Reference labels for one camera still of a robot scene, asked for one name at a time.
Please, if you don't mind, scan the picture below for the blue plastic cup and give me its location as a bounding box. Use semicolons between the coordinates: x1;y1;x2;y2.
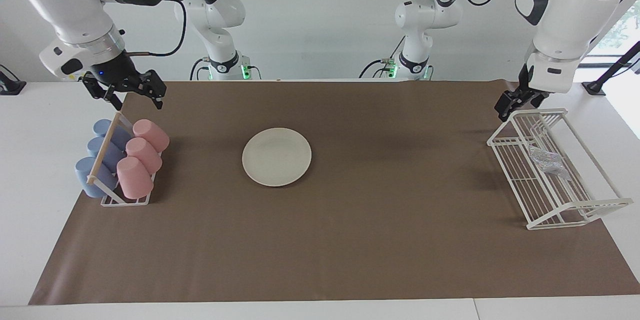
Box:
75;156;120;198
93;119;133;151
87;136;126;173

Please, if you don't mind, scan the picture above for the cream round plate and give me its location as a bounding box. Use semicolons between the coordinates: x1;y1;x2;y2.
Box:
242;127;313;188

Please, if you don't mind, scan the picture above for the white wire dish rack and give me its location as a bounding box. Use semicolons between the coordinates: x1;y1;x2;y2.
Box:
487;108;634;231

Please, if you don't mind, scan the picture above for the brown table mat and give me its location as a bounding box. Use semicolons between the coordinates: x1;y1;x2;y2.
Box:
28;79;640;306

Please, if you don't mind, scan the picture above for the pink plastic cup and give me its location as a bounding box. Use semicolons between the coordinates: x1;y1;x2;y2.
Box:
125;137;163;175
132;119;170;153
116;156;155;200

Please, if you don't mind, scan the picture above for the bright window opening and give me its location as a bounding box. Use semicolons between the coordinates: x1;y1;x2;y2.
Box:
592;0;640;57

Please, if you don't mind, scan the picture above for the black base cable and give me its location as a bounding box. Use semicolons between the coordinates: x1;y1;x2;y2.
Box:
359;58;401;80
189;58;208;81

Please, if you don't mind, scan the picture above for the cup rack with wooden rod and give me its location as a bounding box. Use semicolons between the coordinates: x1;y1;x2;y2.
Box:
86;108;161;207

